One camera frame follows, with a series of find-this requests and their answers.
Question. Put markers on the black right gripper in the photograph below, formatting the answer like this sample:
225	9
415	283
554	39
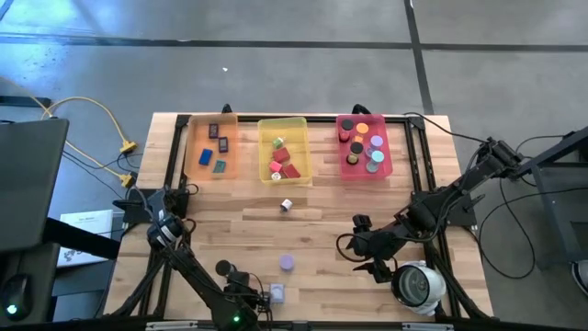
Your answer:
376	246

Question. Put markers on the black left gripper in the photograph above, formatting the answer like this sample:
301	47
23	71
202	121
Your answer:
241	287

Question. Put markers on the lavender wall charger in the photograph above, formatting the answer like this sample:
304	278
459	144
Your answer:
278	293

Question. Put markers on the purple sand timer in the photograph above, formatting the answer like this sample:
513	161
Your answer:
376	141
286	262

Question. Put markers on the small white charger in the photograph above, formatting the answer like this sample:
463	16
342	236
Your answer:
286	205

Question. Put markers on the teal mini digital clock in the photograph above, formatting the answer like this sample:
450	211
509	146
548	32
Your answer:
219	166

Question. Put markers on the black sand timer yellow sand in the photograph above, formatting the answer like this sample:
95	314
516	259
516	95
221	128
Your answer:
356	148

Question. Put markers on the large red USB charger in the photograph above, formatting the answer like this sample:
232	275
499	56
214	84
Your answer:
290	172
281	155

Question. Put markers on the small red cube charger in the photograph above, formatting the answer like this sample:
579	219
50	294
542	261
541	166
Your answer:
275	166

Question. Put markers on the blue mini digital clock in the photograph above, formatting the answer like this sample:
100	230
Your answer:
205	156

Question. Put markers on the orange sand timer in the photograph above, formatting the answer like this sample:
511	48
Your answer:
362	128

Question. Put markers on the black mini digital clock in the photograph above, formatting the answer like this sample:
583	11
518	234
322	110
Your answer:
213	131
222	144

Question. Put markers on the black sand timer red sand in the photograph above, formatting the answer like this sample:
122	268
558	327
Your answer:
347	124

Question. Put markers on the green and white charger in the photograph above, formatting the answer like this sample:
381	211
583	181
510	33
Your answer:
279	142

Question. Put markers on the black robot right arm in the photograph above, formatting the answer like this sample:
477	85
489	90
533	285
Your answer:
441	202

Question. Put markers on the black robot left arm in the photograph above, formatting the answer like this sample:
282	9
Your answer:
193	271

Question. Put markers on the pink translucent plastic bin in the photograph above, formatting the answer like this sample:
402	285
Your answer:
386	126

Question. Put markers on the orange translucent plastic bin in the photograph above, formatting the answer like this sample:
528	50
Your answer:
197	138

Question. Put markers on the yellow translucent plastic bin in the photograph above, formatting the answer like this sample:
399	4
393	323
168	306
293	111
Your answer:
298	133

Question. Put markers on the black side desk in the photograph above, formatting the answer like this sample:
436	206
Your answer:
82	239

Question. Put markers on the white booklet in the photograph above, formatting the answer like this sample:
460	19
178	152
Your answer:
87	225

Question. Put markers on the dark metal stand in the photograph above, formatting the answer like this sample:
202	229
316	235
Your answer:
551	216

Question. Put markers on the person's foot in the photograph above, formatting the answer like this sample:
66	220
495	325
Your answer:
581	276

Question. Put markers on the black computer mouse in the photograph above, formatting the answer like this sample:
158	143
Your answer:
16	296

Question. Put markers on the black side monitor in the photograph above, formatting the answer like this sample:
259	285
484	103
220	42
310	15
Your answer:
32	184

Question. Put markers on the black floor bar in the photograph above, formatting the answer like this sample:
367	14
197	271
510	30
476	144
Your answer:
27	101

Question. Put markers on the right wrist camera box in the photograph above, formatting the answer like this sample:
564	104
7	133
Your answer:
362	221

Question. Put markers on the silver frame bracket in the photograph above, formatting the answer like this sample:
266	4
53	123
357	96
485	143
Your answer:
427	327
172	325

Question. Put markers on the black aluminium table frame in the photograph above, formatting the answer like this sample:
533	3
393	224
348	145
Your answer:
319	119

